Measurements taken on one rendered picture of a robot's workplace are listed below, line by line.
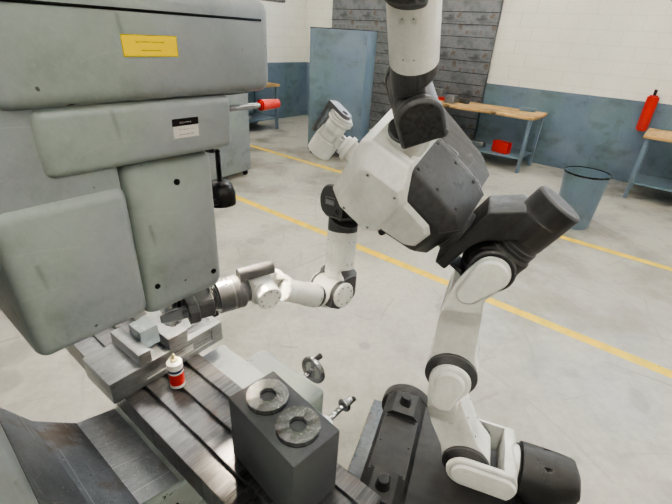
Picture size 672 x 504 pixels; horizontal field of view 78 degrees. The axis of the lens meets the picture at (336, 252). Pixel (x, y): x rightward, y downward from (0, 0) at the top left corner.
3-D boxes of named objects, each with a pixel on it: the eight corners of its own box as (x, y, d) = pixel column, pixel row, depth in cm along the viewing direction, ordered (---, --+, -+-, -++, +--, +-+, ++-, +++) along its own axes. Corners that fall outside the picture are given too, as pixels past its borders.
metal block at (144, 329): (148, 332, 121) (145, 315, 118) (160, 341, 118) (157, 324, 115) (131, 340, 117) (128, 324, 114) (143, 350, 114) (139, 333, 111)
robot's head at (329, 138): (340, 162, 107) (314, 140, 107) (362, 131, 102) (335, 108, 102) (331, 168, 102) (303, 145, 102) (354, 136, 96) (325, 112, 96)
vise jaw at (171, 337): (159, 319, 128) (157, 308, 126) (188, 340, 120) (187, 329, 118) (141, 328, 124) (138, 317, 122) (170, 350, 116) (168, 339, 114)
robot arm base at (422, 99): (428, 104, 95) (379, 106, 94) (441, 51, 84) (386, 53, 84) (443, 150, 87) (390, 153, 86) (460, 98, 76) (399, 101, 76)
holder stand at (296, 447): (274, 425, 104) (273, 365, 95) (335, 487, 91) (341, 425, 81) (233, 454, 97) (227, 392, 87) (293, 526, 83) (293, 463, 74)
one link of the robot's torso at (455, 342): (472, 368, 130) (526, 239, 107) (468, 410, 115) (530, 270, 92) (424, 351, 133) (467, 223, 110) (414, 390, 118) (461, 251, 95)
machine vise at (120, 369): (194, 319, 140) (191, 292, 135) (223, 339, 132) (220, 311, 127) (87, 377, 115) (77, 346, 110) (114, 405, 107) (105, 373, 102)
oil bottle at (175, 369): (180, 376, 117) (175, 346, 112) (188, 383, 115) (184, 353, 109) (167, 384, 114) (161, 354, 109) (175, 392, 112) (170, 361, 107)
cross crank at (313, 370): (309, 368, 172) (310, 346, 167) (330, 382, 166) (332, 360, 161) (281, 389, 161) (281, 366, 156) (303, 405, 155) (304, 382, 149)
